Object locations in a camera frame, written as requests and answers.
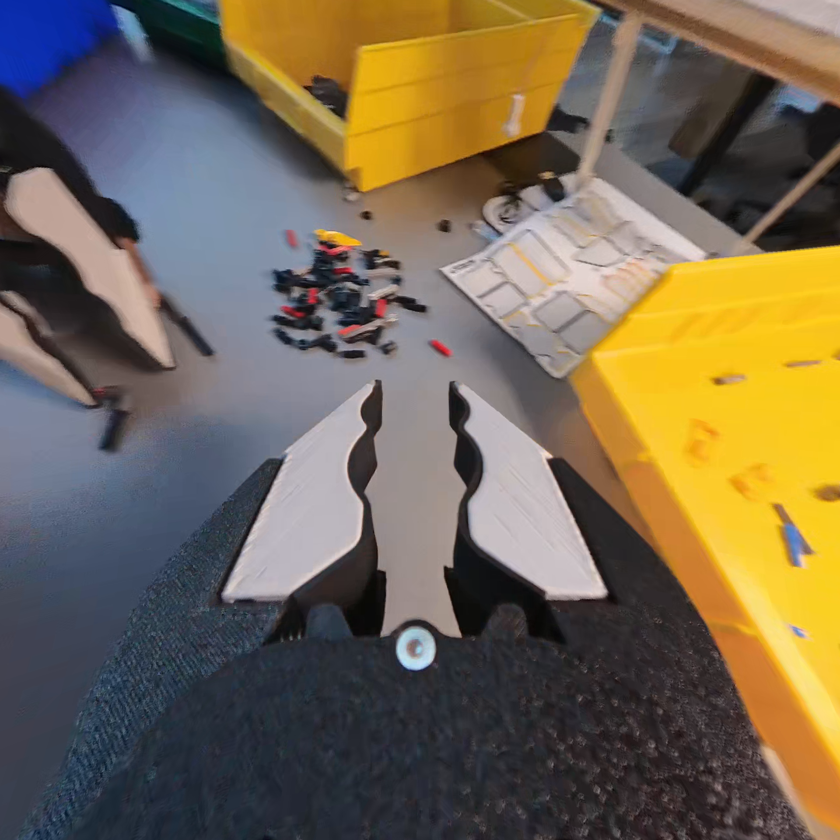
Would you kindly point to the yellow curved brick piece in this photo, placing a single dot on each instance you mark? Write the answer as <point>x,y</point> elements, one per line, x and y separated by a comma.
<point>348,239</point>
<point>325,235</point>

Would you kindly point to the green storage bin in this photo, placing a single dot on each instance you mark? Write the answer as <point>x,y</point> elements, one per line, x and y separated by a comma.
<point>184,26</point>

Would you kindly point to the wooden book stand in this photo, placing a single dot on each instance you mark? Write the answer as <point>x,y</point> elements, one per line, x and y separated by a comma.
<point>722,36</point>

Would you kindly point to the grey desk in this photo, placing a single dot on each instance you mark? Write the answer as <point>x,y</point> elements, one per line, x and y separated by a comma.
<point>216,197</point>

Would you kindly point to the pile of black red pins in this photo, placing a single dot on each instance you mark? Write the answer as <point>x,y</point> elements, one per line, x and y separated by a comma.
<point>328,295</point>

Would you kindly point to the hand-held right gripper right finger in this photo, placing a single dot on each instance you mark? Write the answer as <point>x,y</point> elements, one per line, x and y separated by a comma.
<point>525,525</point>

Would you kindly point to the small red pin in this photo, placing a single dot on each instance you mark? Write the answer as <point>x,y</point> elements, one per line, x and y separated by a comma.
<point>441,348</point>

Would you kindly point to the small grey pin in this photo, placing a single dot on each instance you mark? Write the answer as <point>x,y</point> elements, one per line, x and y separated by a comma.
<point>351,192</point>

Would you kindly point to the white sticker sheet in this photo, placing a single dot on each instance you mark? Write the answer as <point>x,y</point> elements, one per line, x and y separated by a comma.
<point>558,289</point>

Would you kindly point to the yellow storage bin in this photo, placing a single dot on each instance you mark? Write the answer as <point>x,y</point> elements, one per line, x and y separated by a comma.
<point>689,407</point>
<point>446,98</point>

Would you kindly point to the grey bent rod red caps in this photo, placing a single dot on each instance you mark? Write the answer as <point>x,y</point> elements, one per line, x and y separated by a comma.
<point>187,328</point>
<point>111,420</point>

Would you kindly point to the scattered blue grey brick pins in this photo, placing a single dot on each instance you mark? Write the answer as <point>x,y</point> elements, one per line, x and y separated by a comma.
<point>794,541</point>

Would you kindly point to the heap of dark grey bricks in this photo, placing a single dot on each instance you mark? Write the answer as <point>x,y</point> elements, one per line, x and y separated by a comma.
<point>328,95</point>

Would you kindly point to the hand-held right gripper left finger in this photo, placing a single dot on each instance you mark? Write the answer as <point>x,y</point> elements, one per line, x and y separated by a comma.
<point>302,525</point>

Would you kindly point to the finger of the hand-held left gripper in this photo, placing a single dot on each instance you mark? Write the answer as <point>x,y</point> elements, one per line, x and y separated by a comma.
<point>79,243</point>
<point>33,348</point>

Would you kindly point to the blue storage bin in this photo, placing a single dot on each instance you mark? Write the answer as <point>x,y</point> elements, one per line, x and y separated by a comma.
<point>52,39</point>

